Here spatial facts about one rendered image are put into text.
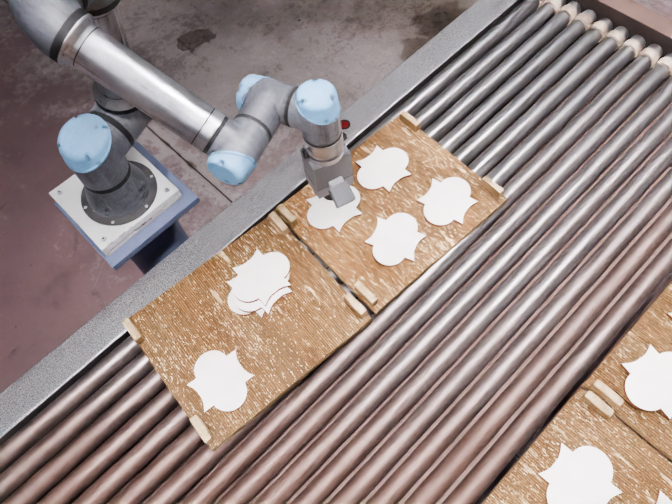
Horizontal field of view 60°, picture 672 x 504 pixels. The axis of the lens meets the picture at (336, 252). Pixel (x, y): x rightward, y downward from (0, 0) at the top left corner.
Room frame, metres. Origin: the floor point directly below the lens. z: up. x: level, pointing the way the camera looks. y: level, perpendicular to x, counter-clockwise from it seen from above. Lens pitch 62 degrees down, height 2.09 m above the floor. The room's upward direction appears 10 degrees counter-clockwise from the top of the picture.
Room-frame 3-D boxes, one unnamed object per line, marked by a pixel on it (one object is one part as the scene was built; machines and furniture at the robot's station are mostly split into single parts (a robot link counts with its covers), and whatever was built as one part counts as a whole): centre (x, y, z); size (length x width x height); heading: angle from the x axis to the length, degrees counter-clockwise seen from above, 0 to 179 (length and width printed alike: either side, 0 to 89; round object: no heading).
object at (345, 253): (0.70, -0.14, 0.93); 0.41 x 0.35 x 0.02; 122
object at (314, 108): (0.72, -0.01, 1.27); 0.09 x 0.08 x 0.11; 58
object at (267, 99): (0.76, 0.08, 1.26); 0.11 x 0.11 x 0.08; 58
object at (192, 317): (0.48, 0.21, 0.93); 0.41 x 0.35 x 0.02; 121
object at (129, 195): (0.89, 0.51, 0.96); 0.15 x 0.15 x 0.10
